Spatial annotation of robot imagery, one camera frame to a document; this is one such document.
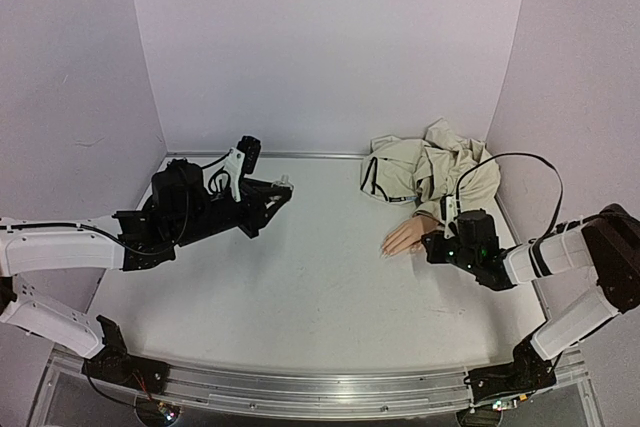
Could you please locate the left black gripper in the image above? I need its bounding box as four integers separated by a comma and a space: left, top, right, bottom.
174, 181, 292, 249

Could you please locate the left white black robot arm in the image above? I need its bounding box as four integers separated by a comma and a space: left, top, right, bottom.
1, 151, 293, 384

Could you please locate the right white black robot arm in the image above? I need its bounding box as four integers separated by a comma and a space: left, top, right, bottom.
421, 204, 639, 406

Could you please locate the mannequin hand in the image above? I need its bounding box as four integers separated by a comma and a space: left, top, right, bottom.
381, 215, 440, 257

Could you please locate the beige jacket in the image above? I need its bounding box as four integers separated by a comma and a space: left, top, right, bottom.
359, 119, 501, 222

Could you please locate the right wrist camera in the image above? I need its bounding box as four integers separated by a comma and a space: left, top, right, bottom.
440, 195, 458, 239

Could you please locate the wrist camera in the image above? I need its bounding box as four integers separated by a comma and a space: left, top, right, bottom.
224, 136, 261, 203
440, 195, 458, 239

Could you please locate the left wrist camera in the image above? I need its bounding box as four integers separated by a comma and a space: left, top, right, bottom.
224, 136, 261, 203

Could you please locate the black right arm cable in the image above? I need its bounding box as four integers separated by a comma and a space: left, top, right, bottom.
453, 152, 565, 233

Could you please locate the aluminium front rail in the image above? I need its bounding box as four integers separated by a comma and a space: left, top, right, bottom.
79, 354, 586, 418

